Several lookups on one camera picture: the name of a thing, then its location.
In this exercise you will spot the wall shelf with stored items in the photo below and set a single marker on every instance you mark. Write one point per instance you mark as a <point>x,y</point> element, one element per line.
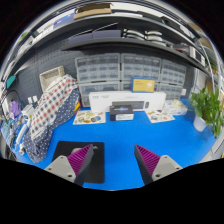
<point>133,33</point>

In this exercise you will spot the small black box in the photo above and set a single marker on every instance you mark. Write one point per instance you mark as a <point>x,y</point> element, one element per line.
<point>121,113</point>

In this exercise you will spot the black mouse pad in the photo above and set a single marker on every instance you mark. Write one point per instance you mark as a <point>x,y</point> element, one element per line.
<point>96,163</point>

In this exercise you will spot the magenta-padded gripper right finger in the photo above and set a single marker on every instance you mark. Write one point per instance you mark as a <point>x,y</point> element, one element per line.
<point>148,161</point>

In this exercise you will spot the green plant in white pot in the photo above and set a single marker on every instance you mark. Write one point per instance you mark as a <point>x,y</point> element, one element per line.
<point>208,106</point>

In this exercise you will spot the long white keyboard box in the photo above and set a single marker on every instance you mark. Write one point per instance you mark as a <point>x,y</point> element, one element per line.
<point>100,100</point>

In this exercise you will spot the yellow card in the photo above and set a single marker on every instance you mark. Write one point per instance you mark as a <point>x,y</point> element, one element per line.
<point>143,85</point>

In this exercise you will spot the red and blue checked cloth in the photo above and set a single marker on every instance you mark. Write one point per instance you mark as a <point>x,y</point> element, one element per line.
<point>50,106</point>

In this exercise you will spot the white and blue box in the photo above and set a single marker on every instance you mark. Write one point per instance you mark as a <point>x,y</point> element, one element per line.
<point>175,108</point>

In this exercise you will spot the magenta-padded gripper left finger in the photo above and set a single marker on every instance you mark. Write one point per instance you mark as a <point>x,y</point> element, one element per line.
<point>78,161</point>

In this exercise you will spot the navy polka dot cloth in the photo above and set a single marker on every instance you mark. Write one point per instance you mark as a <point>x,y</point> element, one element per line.
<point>40,146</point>

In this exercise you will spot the pale woven basket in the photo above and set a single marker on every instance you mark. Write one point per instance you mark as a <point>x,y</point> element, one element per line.
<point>50,76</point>

